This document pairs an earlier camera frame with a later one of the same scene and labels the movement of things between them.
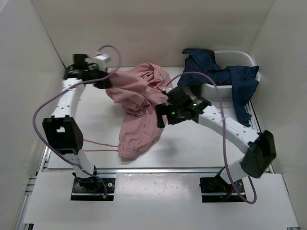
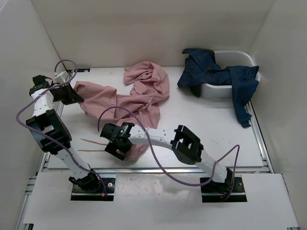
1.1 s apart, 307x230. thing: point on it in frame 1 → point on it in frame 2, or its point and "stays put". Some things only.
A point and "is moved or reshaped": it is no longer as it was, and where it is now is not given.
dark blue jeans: x=242 y=78 stays put
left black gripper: x=104 y=84 → x=72 y=97
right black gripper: x=163 y=109 → x=112 y=148
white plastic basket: x=228 y=58 stays put
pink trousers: x=139 y=88 is moved or reshaped
